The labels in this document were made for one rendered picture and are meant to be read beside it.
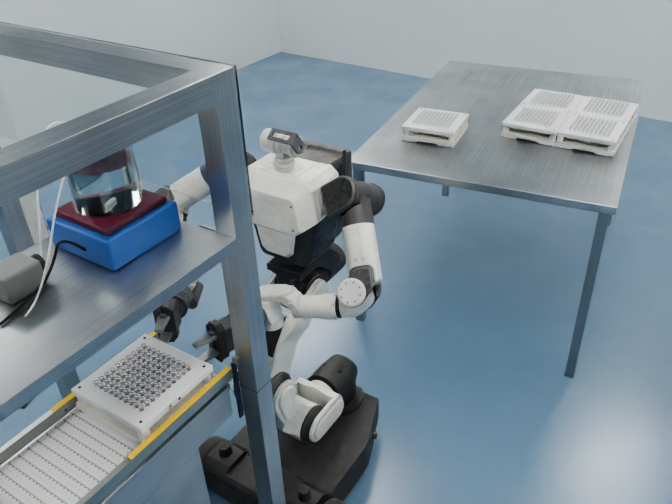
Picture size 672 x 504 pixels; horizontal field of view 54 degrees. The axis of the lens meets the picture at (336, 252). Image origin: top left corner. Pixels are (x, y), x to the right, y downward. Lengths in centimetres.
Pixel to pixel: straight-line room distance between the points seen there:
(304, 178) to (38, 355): 90
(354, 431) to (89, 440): 118
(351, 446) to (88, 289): 142
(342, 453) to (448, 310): 118
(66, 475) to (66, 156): 81
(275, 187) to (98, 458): 83
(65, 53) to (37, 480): 96
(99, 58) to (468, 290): 249
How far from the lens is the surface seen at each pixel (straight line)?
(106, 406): 168
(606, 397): 313
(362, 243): 177
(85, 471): 166
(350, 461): 251
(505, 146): 304
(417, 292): 354
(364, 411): 267
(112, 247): 142
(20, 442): 175
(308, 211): 185
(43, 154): 110
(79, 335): 130
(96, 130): 115
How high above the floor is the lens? 212
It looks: 33 degrees down
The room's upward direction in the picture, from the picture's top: 2 degrees counter-clockwise
